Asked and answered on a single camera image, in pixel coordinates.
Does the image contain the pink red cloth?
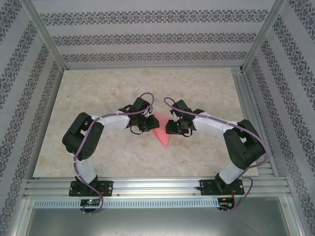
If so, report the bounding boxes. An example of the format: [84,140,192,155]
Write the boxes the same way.
[151,112,173,149]

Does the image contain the grey metal sheet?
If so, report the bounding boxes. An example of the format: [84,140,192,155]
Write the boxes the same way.
[14,196,303,236]

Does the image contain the aluminium side rails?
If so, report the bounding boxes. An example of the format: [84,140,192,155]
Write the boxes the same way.
[231,67,280,177]

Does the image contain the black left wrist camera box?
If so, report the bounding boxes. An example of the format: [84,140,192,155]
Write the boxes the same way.
[131,97,153,115]

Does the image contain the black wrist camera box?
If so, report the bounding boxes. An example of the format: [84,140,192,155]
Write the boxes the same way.
[169,99,192,116]
[131,97,153,115]

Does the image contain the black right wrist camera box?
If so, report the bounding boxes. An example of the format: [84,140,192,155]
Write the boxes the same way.
[169,99,192,116]

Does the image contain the aluminium mounting rail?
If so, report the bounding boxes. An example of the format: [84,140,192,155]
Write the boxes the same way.
[23,178,292,197]

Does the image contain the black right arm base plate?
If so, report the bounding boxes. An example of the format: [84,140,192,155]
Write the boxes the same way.
[199,179,244,196]

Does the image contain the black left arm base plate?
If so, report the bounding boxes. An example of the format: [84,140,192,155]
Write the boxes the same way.
[70,180,114,197]

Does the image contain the white slotted cable duct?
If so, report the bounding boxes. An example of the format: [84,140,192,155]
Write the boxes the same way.
[33,198,220,208]

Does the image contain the aluminium frame post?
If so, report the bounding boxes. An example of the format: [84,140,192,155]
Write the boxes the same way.
[241,0,288,73]
[23,0,67,72]

